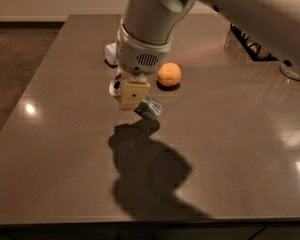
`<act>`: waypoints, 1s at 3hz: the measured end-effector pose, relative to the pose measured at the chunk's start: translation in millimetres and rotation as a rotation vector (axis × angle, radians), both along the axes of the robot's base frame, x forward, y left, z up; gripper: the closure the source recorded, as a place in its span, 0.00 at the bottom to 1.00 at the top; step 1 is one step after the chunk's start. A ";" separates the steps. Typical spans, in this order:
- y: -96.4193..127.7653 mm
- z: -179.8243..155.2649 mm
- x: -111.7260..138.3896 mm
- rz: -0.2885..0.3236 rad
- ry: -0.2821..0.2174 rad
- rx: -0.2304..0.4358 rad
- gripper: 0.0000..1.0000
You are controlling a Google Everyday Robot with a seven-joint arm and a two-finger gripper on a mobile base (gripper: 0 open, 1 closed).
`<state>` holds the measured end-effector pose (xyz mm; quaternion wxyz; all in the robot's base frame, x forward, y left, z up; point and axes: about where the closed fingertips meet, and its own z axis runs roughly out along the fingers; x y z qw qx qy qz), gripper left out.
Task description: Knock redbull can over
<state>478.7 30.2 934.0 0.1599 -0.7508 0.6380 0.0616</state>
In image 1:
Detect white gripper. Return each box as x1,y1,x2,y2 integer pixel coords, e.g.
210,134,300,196
116,19,172,111

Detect silver redbull can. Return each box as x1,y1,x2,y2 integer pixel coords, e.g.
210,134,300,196
109,79,163,121

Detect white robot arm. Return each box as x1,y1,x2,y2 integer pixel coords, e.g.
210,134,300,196
116,0,300,111

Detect orange fruit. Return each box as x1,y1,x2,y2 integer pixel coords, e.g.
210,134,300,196
157,63,182,87

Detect clear plastic water bottle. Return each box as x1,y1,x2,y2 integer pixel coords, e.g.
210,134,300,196
104,43,118,66

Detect black wire basket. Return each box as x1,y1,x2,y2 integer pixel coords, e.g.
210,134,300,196
230,24,277,62

